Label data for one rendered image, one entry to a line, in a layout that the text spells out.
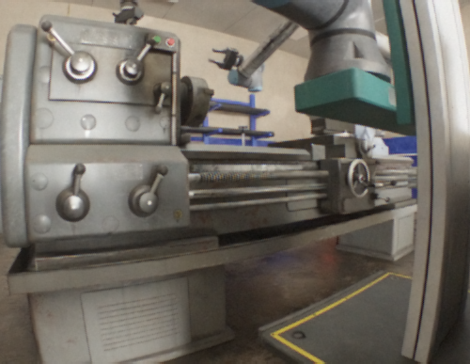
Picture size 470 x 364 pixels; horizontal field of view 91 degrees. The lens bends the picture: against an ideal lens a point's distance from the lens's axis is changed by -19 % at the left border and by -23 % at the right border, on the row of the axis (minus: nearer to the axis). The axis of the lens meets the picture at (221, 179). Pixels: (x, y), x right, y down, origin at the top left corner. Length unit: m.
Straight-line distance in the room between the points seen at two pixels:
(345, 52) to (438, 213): 0.36
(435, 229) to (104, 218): 0.84
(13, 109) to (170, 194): 0.60
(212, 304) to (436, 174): 0.95
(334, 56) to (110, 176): 0.67
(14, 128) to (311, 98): 0.87
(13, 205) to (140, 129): 0.51
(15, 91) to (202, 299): 1.02
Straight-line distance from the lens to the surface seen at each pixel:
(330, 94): 0.55
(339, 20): 0.62
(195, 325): 1.23
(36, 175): 0.87
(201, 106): 1.33
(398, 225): 2.53
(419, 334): 0.71
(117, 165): 0.88
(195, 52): 5.22
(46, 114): 1.02
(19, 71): 1.07
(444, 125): 0.62
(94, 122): 1.02
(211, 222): 1.20
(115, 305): 1.07
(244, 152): 1.26
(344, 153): 1.56
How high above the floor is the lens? 0.73
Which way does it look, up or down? 1 degrees down
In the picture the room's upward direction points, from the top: 1 degrees counter-clockwise
